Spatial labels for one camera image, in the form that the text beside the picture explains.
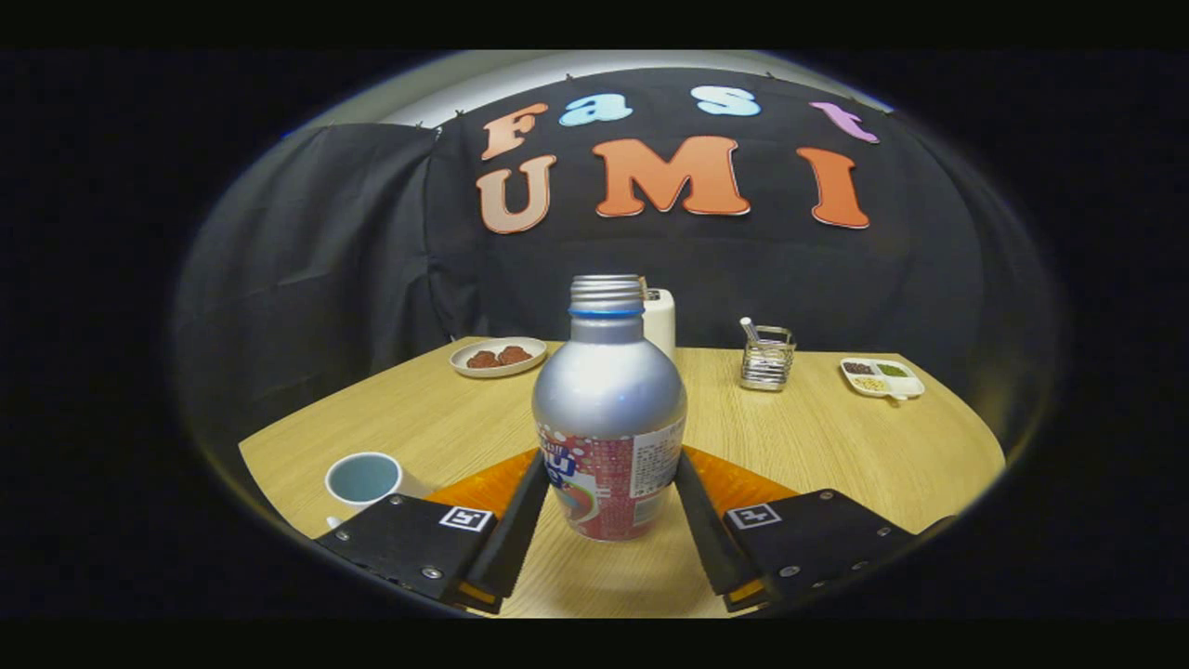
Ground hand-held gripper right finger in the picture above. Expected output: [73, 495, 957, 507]
[675, 446, 956, 612]

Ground white cup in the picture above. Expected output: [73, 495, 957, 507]
[324, 452, 433, 531]

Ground white toaster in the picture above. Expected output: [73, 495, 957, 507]
[641, 288, 676, 361]

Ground black backdrop cloth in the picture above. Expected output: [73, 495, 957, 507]
[172, 67, 1060, 447]

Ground metal wire utensil holder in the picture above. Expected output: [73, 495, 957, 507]
[739, 325, 798, 392]

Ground wooden table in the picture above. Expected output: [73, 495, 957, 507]
[239, 336, 1007, 619]

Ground silver juice bottle red label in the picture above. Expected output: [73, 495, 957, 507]
[531, 274, 689, 543]

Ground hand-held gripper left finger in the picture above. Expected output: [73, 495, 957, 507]
[314, 449, 551, 614]

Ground white divided dish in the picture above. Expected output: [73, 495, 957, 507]
[840, 357, 926, 402]

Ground white round plate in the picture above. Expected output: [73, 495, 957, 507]
[450, 336, 549, 379]

